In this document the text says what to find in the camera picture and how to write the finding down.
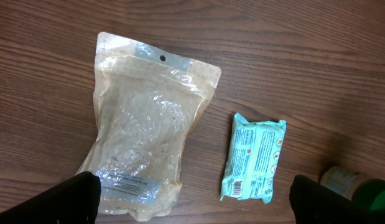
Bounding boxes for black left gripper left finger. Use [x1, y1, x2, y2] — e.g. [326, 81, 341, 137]
[0, 171, 101, 224]

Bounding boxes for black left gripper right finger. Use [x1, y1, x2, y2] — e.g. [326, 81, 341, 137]
[289, 175, 385, 224]

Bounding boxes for green lid white jar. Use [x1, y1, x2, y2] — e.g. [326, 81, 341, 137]
[319, 166, 385, 212]

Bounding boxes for teal tissue pack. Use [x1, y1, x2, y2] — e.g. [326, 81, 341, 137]
[220, 113, 287, 203]

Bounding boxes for white orange snack packet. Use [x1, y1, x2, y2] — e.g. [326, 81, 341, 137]
[80, 32, 221, 222]

